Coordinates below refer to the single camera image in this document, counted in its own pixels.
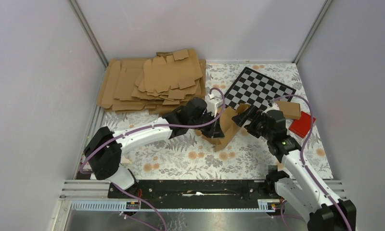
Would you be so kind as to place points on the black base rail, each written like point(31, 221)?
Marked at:
point(188, 190)

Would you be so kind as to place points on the black white checkerboard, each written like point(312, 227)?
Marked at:
point(254, 88)

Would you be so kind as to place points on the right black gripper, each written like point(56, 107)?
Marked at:
point(240, 119)

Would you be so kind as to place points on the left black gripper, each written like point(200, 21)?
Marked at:
point(214, 130)

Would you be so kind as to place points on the floral table mat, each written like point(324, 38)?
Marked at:
point(190, 157)

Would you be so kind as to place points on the perforated metal cable tray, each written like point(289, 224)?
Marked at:
point(196, 205)

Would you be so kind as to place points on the brown cardboard box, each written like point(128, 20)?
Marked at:
point(228, 126)

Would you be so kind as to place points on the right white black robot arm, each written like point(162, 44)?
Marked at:
point(320, 207)

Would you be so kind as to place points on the red box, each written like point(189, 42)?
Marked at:
point(302, 126)

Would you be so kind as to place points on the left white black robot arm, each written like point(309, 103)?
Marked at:
point(104, 151)

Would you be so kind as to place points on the stack of cardboard blanks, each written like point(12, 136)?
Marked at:
point(157, 84)

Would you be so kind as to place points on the folded small cardboard box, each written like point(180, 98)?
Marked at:
point(290, 110)

